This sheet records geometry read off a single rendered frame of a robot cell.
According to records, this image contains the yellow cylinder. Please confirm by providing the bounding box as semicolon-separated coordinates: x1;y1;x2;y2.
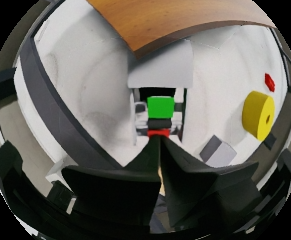
242;90;275;141

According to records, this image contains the red toy building brick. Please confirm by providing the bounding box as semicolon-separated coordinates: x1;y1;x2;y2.
264;73;275;93

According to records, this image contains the brown wooden platform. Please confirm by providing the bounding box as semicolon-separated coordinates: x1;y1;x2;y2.
85;0;276;146

